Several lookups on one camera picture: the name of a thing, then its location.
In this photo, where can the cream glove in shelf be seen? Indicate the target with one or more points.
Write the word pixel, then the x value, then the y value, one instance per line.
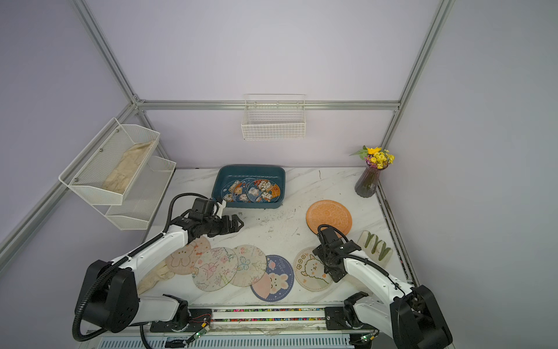
pixel 121 177

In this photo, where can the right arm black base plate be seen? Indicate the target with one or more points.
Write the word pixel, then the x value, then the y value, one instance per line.
pixel 337 318

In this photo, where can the purple pink bunny coaster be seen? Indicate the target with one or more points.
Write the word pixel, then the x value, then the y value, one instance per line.
pixel 277 282

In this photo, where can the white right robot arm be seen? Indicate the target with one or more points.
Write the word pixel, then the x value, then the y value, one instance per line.
pixel 409 314

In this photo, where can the white mesh shelf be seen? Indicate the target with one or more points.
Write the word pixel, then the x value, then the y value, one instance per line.
pixel 88 171
pixel 144 198

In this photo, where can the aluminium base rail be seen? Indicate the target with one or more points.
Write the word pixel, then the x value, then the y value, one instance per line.
pixel 290 316

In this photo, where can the plain orange coaster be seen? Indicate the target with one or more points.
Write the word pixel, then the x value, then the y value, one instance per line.
pixel 328 212

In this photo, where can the cream pink bow coaster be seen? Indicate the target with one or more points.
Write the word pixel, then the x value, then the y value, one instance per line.
pixel 215 269

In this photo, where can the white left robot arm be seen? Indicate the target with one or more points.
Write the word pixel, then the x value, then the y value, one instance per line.
pixel 109 301

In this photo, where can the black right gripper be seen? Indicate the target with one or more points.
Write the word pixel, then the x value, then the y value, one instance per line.
pixel 333 265

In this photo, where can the teal orange cats coaster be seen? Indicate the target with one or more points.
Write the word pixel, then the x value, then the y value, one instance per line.
pixel 235 191

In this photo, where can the upper white mesh shelf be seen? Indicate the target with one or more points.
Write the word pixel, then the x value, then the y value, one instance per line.
pixel 88 171

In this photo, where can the white green glove on table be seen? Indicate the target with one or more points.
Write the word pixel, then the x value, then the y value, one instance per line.
pixel 376 249

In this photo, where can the yellow flower bouquet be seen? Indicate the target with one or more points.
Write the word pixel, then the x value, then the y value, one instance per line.
pixel 377 158

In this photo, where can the cream dog bone coaster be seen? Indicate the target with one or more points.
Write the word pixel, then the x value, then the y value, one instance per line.
pixel 310 273

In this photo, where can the white wire wall basket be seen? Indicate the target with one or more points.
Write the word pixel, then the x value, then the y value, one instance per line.
pixel 274 117

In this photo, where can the ribbed glass vase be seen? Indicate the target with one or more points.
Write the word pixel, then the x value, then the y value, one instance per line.
pixel 368 182

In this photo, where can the teal plastic storage box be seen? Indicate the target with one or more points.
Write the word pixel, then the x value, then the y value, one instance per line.
pixel 247 172

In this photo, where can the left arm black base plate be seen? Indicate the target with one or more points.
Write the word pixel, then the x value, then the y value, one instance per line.
pixel 189 322

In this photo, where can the cream butterfly coaster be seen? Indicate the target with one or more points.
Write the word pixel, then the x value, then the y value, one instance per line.
pixel 252 264

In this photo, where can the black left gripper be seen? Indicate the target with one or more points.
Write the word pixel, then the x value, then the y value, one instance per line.
pixel 227 229

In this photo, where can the cream glove on table left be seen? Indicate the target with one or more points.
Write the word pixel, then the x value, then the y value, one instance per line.
pixel 159 273

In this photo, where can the lower white mesh shelf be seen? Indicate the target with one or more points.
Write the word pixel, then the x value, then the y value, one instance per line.
pixel 144 198

